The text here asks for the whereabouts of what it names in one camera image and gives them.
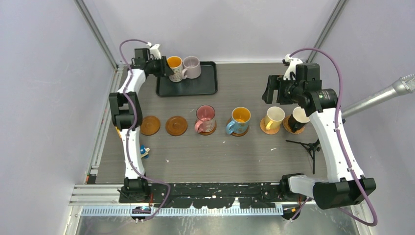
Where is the brown wooden coaster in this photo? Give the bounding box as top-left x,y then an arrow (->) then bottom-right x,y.
165,116 -> 188,136
198,121 -> 217,136
226,118 -> 249,137
140,116 -> 161,136

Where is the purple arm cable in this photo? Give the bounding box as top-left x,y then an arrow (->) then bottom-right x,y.
288,47 -> 379,227
118,39 -> 172,222

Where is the black microphone tripod stand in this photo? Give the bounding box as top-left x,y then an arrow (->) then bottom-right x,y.
286,139 -> 321,174

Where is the toy block house car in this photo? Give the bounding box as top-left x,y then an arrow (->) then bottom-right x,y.
115,126 -> 151,160

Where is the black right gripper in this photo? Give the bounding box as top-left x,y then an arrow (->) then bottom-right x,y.
262,74 -> 303,104

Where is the blue mug orange inside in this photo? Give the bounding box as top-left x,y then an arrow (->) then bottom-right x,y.
231,107 -> 251,123

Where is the silver microphone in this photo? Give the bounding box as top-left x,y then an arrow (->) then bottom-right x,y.
341,74 -> 415,119

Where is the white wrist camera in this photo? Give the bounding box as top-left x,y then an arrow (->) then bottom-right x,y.
146,42 -> 161,59
282,54 -> 303,81

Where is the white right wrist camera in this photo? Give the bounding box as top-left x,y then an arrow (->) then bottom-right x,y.
282,54 -> 303,81

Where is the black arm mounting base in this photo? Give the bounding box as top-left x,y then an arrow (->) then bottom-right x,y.
118,182 -> 306,209

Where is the black mug cream inside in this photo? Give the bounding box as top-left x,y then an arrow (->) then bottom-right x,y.
288,107 -> 310,132

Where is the black serving tray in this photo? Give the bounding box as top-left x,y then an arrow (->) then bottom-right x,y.
156,61 -> 218,97

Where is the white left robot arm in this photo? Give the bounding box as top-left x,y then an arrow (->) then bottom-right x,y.
109,46 -> 173,203

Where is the lilac mug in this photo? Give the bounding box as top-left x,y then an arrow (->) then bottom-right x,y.
183,56 -> 202,79

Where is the yellow mug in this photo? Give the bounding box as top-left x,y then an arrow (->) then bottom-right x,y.
265,106 -> 285,122

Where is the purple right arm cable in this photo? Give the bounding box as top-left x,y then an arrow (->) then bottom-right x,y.
288,47 -> 379,227

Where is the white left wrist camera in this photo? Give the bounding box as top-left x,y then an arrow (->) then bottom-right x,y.
146,42 -> 161,59

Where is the pink patterned mug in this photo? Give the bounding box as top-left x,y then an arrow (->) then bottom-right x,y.
194,105 -> 216,135

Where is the white mug orange inside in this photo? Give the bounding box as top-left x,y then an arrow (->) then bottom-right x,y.
167,56 -> 187,83

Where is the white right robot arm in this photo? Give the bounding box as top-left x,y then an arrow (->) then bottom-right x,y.
262,63 -> 376,210

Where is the woven rattan coaster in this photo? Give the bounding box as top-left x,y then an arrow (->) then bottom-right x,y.
260,117 -> 281,135
282,116 -> 305,135

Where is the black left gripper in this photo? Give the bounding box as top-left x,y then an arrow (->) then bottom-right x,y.
147,56 -> 175,77

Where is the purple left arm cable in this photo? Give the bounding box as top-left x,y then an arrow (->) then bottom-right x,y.
118,39 -> 172,222

